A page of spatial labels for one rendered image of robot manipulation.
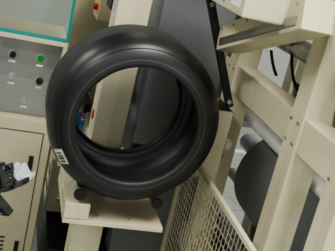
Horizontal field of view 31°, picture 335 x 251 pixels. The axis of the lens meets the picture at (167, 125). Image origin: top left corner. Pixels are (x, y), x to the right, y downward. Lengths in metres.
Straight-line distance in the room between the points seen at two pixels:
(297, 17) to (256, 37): 0.27
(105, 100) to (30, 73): 0.49
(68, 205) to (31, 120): 0.73
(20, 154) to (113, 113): 0.60
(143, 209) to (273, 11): 0.96
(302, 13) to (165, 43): 0.49
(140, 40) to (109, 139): 0.61
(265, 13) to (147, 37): 0.42
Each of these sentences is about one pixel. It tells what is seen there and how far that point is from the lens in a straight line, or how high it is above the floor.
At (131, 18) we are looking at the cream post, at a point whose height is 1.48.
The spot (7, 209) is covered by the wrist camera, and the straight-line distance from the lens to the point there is 1.94.
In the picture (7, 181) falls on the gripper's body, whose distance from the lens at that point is 1.92.
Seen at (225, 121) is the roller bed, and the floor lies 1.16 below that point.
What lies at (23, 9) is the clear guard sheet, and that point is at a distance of 2.72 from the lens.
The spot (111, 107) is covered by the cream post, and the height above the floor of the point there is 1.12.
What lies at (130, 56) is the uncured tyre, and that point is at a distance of 1.98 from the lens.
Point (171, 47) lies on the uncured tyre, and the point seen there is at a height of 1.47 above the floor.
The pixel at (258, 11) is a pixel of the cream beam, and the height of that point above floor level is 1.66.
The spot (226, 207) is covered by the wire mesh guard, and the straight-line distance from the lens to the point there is 2.10.
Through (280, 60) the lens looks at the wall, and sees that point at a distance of 6.81.
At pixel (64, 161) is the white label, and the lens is 2.09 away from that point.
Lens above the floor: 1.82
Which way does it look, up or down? 17 degrees down
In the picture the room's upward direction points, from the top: 13 degrees clockwise
